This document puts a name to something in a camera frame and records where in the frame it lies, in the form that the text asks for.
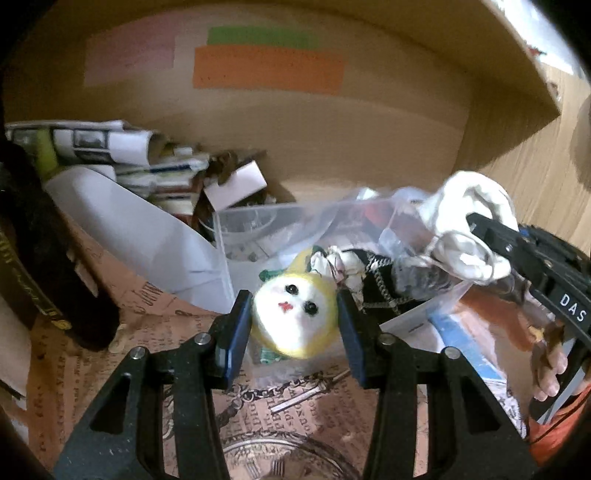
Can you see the green sticky note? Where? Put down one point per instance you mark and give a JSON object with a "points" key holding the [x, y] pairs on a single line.
{"points": [[263, 37]]}

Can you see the pink sticky note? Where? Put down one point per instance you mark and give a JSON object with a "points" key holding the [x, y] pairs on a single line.
{"points": [[131, 50]]}

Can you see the white cloth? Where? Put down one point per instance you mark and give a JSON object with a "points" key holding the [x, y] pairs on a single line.
{"points": [[466, 217]]}

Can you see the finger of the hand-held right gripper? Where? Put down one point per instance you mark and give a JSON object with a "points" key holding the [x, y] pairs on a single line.
{"points": [[496, 240]]}

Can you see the stack of folded papers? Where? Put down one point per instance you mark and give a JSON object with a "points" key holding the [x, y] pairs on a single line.
{"points": [[161, 177]]}

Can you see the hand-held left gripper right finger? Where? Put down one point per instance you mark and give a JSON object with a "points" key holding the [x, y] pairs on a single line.
{"points": [[351, 333]]}

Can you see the blue and white booklet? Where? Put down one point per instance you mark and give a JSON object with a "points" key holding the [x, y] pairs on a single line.
{"points": [[466, 346]]}

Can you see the person's right hand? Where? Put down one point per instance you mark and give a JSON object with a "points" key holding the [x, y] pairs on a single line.
{"points": [[548, 364]]}

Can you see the white paper sheet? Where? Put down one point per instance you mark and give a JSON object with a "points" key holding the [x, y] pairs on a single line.
{"points": [[138, 230]]}

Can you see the clear plastic container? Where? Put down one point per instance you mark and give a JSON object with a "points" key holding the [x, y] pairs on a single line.
{"points": [[258, 226]]}

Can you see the orange sticky note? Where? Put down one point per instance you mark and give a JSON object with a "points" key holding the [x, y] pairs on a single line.
{"points": [[268, 69]]}

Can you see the black bag with gold print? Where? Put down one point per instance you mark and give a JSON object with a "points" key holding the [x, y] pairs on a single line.
{"points": [[51, 267]]}

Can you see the small white cardboard box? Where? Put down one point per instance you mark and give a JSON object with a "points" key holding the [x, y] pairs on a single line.
{"points": [[235, 184]]}

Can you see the wooden cabinet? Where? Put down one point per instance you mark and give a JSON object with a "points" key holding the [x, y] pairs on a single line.
{"points": [[369, 115]]}

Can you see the rolled newspaper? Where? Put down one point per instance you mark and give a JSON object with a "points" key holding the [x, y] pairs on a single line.
{"points": [[87, 138]]}

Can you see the glass bowl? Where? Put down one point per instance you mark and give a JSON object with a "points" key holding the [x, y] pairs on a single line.
{"points": [[277, 457]]}

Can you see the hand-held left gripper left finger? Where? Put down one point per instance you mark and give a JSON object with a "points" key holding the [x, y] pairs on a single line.
{"points": [[237, 328]]}

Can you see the yellow cat plush toy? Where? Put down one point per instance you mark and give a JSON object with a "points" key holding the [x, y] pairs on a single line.
{"points": [[290, 314]]}

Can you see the brown printed paper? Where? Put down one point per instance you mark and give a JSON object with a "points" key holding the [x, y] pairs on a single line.
{"points": [[152, 318]]}

